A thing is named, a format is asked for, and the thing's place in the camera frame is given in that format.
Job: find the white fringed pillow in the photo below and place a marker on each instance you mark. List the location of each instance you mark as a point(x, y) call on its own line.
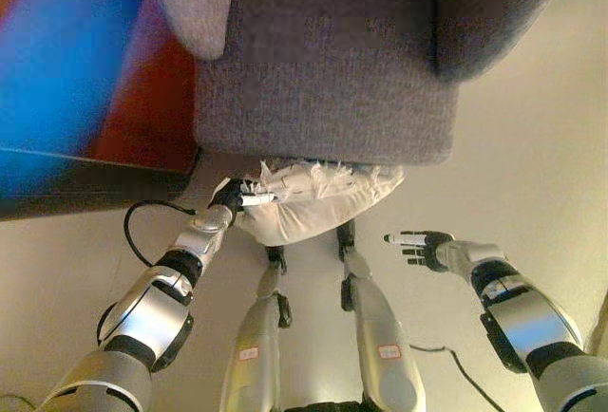
point(323, 203)

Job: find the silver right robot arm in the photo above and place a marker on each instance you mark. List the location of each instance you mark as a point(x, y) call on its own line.
point(527, 317)

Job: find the silver left robot leg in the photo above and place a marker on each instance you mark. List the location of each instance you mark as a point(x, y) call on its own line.
point(261, 336)

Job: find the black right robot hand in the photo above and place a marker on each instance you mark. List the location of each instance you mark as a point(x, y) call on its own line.
point(420, 247)

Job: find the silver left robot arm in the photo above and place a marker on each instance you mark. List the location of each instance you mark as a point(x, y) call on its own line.
point(157, 298)

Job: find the silver robot leg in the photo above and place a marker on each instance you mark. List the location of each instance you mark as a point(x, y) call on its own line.
point(261, 336)
point(375, 326)

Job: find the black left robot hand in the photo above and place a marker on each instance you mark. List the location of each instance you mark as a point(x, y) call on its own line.
point(230, 198)

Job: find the silver right robot leg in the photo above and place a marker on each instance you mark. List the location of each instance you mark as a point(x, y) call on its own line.
point(375, 326)

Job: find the grey fabric armchair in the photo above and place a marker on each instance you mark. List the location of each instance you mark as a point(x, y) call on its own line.
point(332, 61)

